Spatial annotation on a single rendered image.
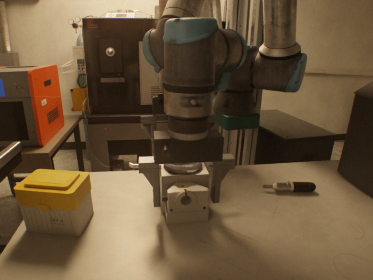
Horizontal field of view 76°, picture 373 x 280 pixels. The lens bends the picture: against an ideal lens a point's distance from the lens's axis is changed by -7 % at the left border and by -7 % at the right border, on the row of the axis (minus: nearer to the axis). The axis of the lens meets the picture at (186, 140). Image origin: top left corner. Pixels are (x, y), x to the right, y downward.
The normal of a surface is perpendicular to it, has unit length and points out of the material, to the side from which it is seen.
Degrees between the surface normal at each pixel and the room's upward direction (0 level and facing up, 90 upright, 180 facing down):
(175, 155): 90
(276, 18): 113
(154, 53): 102
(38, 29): 90
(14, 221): 0
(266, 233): 0
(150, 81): 90
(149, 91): 90
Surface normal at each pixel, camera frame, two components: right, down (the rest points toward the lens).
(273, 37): -0.61, 0.59
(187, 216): 0.15, 0.34
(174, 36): -0.57, 0.23
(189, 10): 0.46, 0.05
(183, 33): -0.29, 0.28
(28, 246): 0.02, -0.94
